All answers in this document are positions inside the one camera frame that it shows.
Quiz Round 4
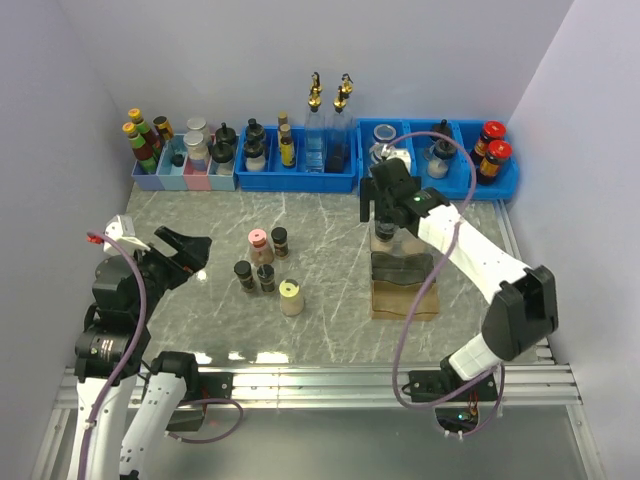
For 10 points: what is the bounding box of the front black lid sugar jar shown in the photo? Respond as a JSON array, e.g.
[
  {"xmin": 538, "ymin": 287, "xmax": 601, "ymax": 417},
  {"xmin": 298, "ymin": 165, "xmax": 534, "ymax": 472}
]
[{"xmin": 424, "ymin": 139, "xmax": 457, "ymax": 179}]

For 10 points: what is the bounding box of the black cap spice bottle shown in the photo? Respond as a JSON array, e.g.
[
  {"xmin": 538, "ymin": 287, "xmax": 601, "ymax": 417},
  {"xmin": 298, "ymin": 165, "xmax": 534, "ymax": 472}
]
[{"xmin": 271, "ymin": 227, "xmax": 289, "ymax": 259}]

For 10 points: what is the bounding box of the rear red lid sauce jar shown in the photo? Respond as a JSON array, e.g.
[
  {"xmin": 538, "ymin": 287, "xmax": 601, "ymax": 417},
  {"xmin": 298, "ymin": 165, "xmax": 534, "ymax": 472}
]
[{"xmin": 470, "ymin": 120, "xmax": 507, "ymax": 166}]

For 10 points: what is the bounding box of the front silver lid jar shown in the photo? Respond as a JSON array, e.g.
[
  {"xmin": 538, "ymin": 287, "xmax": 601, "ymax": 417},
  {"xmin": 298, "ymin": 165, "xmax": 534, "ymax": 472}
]
[{"xmin": 183, "ymin": 131, "xmax": 211, "ymax": 172}]

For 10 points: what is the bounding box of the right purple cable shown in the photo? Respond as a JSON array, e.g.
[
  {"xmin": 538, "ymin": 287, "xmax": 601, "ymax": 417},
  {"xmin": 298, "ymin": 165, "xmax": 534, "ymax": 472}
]
[{"xmin": 384, "ymin": 131, "xmax": 505, "ymax": 439}]

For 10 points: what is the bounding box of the yellow lid spice jar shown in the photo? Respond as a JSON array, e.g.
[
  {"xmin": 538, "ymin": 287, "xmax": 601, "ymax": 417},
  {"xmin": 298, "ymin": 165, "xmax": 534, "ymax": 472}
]
[{"xmin": 279, "ymin": 279, "xmax": 305, "ymax": 317}]

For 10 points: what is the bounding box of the front clear glass jar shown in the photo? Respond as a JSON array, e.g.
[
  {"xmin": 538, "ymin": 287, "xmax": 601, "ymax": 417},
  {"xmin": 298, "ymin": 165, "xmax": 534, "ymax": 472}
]
[{"xmin": 368, "ymin": 142, "xmax": 386, "ymax": 171}]

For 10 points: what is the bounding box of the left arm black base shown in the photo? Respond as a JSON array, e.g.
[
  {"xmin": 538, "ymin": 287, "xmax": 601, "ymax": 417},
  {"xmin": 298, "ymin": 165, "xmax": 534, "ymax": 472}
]
[{"xmin": 167, "ymin": 372, "xmax": 234, "ymax": 433}]

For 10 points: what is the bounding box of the front black pourer jar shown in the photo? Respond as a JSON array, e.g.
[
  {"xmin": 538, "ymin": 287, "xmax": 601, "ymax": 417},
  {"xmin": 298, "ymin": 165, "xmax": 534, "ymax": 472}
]
[{"xmin": 211, "ymin": 142, "xmax": 235, "ymax": 176}]

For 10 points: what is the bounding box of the rear black pourer jar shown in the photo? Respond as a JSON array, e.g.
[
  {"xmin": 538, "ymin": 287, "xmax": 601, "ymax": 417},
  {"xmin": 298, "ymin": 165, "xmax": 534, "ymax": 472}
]
[{"xmin": 215, "ymin": 122, "xmax": 237, "ymax": 147}]

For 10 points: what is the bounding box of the blue divided crate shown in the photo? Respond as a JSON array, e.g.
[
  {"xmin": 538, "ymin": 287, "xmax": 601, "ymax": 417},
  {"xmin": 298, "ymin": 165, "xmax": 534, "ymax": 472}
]
[{"xmin": 235, "ymin": 126, "xmax": 358, "ymax": 193}]

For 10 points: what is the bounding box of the light blue storage bin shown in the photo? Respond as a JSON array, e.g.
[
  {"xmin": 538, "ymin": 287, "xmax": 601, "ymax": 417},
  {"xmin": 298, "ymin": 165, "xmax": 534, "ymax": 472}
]
[{"xmin": 157, "ymin": 134, "xmax": 187, "ymax": 191}]

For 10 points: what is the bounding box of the red lid sauce jar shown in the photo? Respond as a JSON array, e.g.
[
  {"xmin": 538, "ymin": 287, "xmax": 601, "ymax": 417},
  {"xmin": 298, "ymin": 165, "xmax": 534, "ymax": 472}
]
[
  {"xmin": 470, "ymin": 120, "xmax": 507, "ymax": 166},
  {"xmin": 476, "ymin": 140, "xmax": 512, "ymax": 185}
]

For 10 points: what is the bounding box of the right dark oil bottle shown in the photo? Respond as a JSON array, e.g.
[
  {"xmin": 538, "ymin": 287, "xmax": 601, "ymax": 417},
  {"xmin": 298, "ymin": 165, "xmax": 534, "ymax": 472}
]
[{"xmin": 325, "ymin": 73, "xmax": 353, "ymax": 173}]

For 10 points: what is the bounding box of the rear cork bottle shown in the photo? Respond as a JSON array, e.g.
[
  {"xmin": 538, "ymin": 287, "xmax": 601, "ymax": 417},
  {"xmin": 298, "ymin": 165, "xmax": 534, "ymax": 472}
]
[{"xmin": 277, "ymin": 111, "xmax": 290, "ymax": 132}]

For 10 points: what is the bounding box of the small black cap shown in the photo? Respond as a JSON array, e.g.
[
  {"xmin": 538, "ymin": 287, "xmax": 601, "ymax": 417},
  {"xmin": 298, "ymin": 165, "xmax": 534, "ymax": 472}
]
[{"xmin": 171, "ymin": 154, "xmax": 184, "ymax": 167}]

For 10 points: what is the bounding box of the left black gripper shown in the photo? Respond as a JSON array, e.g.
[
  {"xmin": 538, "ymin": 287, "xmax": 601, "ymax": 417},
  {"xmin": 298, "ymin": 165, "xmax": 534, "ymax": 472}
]
[{"xmin": 130, "ymin": 224, "xmax": 211, "ymax": 320}]

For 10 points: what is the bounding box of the front black top shaker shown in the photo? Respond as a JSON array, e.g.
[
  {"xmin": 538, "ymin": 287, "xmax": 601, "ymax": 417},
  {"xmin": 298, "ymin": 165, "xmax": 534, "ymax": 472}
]
[{"xmin": 243, "ymin": 137, "xmax": 266, "ymax": 172}]

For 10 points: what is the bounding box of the clear glass jar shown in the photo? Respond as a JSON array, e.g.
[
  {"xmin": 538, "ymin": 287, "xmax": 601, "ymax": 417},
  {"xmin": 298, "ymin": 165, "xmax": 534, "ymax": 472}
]
[
  {"xmin": 373, "ymin": 123, "xmax": 398, "ymax": 145},
  {"xmin": 368, "ymin": 142, "xmax": 386, "ymax": 171}
]

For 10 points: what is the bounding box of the rear clear glass jar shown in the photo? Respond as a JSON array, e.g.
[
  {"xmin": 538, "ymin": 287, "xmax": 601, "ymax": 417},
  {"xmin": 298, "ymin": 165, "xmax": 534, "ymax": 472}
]
[{"xmin": 373, "ymin": 123, "xmax": 398, "ymax": 145}]

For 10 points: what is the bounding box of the dark yellow label bottle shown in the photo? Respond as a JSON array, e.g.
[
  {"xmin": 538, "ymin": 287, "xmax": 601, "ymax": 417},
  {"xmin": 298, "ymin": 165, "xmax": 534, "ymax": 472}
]
[{"xmin": 153, "ymin": 115, "xmax": 174, "ymax": 143}]

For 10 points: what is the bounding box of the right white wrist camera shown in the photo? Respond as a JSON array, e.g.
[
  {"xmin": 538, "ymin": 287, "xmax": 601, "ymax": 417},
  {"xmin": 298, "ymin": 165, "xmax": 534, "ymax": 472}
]
[{"xmin": 380, "ymin": 144, "xmax": 412, "ymax": 172}]

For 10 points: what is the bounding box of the front cork yellow bottle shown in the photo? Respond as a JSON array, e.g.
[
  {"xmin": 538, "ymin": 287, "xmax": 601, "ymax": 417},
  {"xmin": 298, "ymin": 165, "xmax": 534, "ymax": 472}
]
[{"xmin": 279, "ymin": 124, "xmax": 296, "ymax": 168}]

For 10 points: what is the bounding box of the black pourer jar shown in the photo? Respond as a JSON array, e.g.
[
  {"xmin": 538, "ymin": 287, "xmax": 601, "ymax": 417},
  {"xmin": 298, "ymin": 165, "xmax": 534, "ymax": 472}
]
[
  {"xmin": 211, "ymin": 142, "xmax": 235, "ymax": 176},
  {"xmin": 215, "ymin": 122, "xmax": 237, "ymax": 147}
]

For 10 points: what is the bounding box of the purple storage bin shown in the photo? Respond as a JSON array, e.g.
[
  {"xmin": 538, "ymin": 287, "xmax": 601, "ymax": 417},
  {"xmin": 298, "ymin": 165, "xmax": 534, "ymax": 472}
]
[{"xmin": 131, "ymin": 161, "xmax": 164, "ymax": 191}]

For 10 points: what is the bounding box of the dark shaker spice bottle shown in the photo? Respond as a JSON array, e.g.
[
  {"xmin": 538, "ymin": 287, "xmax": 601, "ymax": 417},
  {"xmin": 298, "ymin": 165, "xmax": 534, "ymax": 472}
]
[{"xmin": 256, "ymin": 264, "xmax": 276, "ymax": 293}]

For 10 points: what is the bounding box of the large blue triple bin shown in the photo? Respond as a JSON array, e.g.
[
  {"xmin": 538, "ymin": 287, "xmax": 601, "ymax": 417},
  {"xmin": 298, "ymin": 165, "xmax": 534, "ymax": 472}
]
[{"xmin": 356, "ymin": 119, "xmax": 520, "ymax": 200}]

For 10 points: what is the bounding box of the left glass oil bottle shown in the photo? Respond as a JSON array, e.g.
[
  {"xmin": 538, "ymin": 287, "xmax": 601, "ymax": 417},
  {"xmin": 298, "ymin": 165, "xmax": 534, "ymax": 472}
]
[{"xmin": 304, "ymin": 72, "xmax": 326, "ymax": 173}]

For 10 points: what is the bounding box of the silver lid spice jar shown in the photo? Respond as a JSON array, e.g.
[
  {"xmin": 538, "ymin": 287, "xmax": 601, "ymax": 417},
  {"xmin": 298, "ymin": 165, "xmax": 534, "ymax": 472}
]
[{"xmin": 401, "ymin": 237, "xmax": 427, "ymax": 255}]

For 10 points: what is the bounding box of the front red lid sauce jar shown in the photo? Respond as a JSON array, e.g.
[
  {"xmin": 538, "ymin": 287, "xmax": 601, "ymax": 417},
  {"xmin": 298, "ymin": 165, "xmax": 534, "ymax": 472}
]
[{"xmin": 476, "ymin": 140, "xmax": 512, "ymax": 185}]

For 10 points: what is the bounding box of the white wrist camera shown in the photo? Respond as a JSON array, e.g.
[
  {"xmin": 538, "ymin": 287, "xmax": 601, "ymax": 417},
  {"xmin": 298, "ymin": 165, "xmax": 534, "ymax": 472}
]
[
  {"xmin": 87, "ymin": 215, "xmax": 150, "ymax": 256},
  {"xmin": 380, "ymin": 144, "xmax": 412, "ymax": 172}
]

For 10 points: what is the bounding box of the pale blue storage bin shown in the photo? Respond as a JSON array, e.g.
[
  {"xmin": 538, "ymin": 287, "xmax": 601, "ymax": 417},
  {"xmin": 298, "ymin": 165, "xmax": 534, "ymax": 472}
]
[{"xmin": 208, "ymin": 159, "xmax": 238, "ymax": 191}]

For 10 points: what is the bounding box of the small black cap bottle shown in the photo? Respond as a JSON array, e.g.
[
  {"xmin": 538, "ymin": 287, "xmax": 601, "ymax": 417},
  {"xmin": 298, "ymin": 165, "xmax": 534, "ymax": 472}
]
[{"xmin": 233, "ymin": 260, "xmax": 255, "ymax": 292}]

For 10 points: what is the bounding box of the pink storage bin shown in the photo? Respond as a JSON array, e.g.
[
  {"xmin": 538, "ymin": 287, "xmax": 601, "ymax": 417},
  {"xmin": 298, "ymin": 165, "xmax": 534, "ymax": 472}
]
[{"xmin": 183, "ymin": 157, "xmax": 211, "ymax": 191}]

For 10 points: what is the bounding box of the pink lid spice jar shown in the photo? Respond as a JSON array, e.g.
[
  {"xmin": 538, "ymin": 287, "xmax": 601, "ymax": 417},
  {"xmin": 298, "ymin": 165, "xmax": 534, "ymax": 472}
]
[{"xmin": 248, "ymin": 229, "xmax": 275, "ymax": 267}]

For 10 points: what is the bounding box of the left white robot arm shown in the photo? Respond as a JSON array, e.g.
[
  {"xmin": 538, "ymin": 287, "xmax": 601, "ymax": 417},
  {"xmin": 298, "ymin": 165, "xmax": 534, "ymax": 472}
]
[{"xmin": 67, "ymin": 216, "xmax": 212, "ymax": 479}]

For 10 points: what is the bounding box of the rear black lid jar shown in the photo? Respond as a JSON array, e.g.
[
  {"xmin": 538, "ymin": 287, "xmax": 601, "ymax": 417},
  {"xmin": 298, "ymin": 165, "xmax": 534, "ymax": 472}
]
[{"xmin": 430, "ymin": 119, "xmax": 453, "ymax": 143}]

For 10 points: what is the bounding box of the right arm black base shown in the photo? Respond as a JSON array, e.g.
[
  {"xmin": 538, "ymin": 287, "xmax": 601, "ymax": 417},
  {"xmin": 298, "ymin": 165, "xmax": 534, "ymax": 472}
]
[{"xmin": 402, "ymin": 370, "xmax": 504, "ymax": 439}]

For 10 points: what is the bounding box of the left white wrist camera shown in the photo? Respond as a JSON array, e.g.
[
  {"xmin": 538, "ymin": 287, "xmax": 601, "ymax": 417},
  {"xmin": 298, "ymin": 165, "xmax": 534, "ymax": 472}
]
[{"xmin": 87, "ymin": 215, "xmax": 150, "ymax": 256}]

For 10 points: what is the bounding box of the front red sauce bottle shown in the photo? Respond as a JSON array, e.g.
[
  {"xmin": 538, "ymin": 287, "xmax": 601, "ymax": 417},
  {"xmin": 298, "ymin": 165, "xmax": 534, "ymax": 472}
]
[{"xmin": 122, "ymin": 122, "xmax": 157, "ymax": 174}]

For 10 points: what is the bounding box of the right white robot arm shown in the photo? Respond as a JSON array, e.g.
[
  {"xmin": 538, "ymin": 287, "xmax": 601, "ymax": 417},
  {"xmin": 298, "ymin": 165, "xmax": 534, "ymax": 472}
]
[{"xmin": 360, "ymin": 158, "xmax": 559, "ymax": 400}]

